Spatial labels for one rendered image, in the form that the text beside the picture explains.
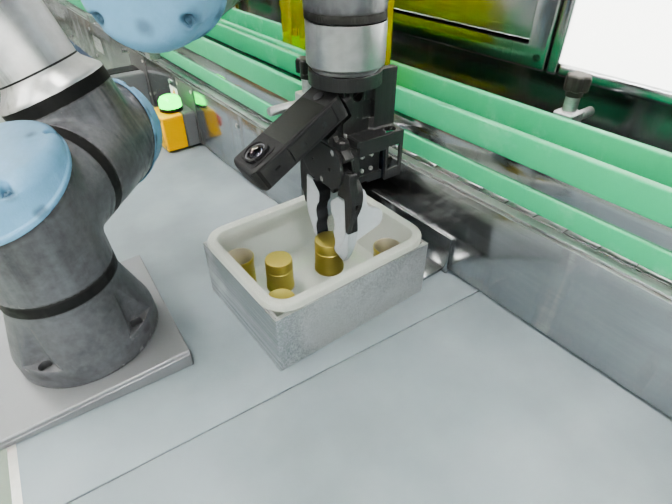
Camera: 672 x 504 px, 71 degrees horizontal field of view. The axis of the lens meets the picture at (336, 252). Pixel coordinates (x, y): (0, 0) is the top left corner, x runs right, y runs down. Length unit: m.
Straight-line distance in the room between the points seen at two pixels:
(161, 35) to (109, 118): 0.26
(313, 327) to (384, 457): 0.15
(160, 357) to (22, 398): 0.14
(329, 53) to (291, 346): 0.30
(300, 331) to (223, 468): 0.15
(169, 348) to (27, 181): 0.22
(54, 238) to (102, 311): 0.10
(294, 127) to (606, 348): 0.40
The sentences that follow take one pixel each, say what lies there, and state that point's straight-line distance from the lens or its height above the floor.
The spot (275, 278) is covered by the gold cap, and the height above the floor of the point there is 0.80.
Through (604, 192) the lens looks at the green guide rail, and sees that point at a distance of 0.53.
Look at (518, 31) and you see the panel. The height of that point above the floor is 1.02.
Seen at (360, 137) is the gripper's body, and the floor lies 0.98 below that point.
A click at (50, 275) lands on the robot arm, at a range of 0.50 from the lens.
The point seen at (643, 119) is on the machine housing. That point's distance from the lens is 0.72.
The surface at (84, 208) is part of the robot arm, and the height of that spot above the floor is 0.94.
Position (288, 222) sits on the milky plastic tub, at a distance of 0.64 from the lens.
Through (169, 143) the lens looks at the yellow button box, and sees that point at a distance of 1.02.
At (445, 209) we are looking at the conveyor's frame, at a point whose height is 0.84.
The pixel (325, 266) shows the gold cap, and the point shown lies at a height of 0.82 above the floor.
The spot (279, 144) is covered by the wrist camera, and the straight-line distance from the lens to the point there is 0.45.
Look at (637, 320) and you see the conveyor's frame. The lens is 0.55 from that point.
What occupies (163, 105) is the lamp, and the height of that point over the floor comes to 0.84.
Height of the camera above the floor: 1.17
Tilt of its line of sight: 37 degrees down
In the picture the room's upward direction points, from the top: straight up
